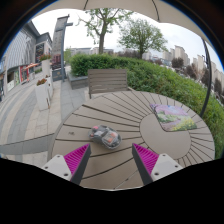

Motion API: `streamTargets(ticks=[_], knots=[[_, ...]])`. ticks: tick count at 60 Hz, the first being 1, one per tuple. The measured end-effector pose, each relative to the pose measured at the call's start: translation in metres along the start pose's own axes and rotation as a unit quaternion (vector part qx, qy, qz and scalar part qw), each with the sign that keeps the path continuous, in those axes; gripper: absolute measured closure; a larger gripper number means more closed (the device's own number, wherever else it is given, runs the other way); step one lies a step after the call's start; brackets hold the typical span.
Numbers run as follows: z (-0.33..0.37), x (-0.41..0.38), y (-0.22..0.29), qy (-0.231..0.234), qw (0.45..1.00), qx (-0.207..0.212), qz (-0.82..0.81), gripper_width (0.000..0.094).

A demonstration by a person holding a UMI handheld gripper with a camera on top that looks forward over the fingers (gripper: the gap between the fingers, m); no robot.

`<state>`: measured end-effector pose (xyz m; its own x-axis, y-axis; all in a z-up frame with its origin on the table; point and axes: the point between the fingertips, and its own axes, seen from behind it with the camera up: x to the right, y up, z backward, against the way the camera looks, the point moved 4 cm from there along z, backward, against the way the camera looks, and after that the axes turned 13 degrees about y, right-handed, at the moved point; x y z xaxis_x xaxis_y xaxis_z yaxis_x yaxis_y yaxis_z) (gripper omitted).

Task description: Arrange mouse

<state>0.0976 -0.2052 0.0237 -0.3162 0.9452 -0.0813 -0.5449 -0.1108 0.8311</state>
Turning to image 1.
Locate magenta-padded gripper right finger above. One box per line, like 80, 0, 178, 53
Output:
132, 143, 184, 186

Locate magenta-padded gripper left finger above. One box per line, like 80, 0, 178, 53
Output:
40, 143, 92, 186

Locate grey transparent computer mouse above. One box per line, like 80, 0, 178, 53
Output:
87, 124, 123, 150

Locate flower print mouse pad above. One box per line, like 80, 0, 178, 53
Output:
149, 103, 198, 132

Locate white planter with flowers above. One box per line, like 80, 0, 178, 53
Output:
34, 78, 52, 112
39, 54, 53, 78

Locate green hedge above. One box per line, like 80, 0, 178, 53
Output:
68, 53, 224, 160

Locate brown slatted chair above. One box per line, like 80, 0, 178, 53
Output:
87, 68, 130, 100

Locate dark curved parasol pole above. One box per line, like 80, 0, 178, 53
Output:
199, 38, 214, 118

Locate distant beige apartment blocks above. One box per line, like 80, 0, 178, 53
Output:
143, 44, 224, 88

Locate grey shopfront building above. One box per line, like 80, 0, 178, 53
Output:
0, 20, 53, 102

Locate grey sign pillar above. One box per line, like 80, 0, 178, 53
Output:
51, 14, 74, 83

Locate round-crowned green tree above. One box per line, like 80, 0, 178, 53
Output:
117, 18, 168, 60

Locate bare-trunked green tree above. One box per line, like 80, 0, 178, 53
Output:
78, 8, 133, 55

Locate beige parasol canopy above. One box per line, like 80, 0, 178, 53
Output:
39, 0, 208, 48

